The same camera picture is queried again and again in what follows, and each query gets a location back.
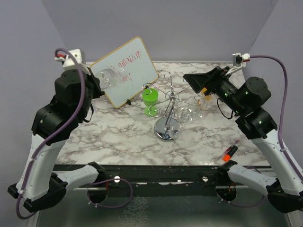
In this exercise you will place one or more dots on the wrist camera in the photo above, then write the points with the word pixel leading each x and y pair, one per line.
pixel 69 64
pixel 239 62

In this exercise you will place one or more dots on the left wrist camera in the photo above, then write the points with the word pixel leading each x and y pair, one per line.
pixel 69 64

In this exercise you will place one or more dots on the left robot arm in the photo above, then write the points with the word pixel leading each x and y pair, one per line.
pixel 39 186

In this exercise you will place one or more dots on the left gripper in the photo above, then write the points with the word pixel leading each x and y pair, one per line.
pixel 95 81

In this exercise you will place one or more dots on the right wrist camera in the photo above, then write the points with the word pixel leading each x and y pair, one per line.
pixel 239 62

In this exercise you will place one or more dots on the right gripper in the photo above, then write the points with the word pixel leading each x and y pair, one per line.
pixel 210 80

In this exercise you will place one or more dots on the clear wine glass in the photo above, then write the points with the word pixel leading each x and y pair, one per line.
pixel 109 78
pixel 182 115

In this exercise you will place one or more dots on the orange black marker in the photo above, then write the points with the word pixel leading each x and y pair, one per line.
pixel 230 153

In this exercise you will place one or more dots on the small whiteboard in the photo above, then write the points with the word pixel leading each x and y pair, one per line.
pixel 134 58

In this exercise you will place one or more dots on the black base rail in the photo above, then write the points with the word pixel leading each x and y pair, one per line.
pixel 156 181

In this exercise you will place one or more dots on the green plastic goblet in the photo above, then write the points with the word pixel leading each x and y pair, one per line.
pixel 150 99

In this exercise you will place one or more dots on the chrome wine glass rack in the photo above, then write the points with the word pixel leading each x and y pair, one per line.
pixel 167 102

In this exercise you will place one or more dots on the red pen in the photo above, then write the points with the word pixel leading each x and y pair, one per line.
pixel 228 149

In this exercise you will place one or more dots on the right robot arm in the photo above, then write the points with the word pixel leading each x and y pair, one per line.
pixel 285 190

